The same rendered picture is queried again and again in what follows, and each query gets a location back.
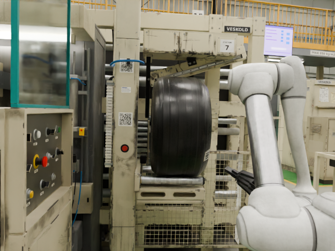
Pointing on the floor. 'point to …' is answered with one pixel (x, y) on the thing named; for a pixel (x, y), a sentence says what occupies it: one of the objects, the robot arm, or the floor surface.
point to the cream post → (125, 221)
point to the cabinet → (320, 145)
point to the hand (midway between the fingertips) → (232, 172)
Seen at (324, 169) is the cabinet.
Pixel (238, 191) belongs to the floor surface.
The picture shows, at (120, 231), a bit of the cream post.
